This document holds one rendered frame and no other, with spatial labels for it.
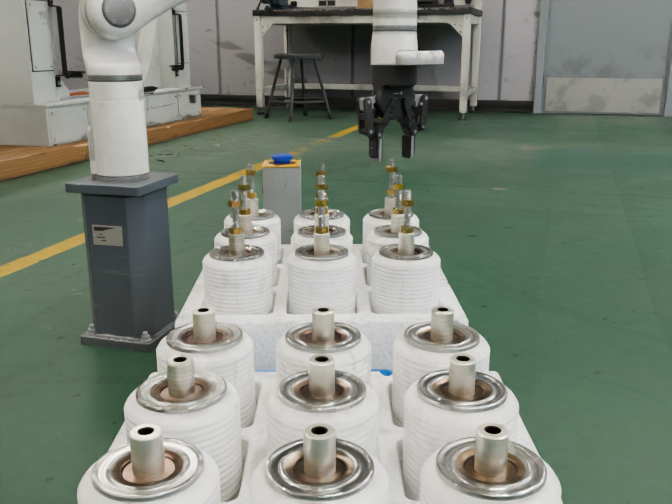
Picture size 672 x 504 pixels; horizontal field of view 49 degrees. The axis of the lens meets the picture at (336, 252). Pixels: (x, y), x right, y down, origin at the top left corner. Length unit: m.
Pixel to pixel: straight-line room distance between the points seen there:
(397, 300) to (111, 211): 0.56
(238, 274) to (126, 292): 0.41
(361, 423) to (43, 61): 3.21
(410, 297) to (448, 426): 0.43
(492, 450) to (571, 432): 0.62
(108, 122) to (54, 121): 2.30
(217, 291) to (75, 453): 0.29
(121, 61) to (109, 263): 0.35
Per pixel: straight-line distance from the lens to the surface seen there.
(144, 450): 0.53
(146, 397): 0.64
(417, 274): 1.00
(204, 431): 0.62
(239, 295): 1.01
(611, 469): 1.07
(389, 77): 1.20
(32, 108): 3.63
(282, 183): 1.39
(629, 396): 1.27
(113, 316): 1.40
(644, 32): 6.09
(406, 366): 0.73
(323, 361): 0.63
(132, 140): 1.34
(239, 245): 1.03
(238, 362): 0.73
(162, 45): 4.74
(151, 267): 1.37
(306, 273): 1.00
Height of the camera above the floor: 0.54
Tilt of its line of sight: 16 degrees down
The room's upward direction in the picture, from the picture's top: straight up
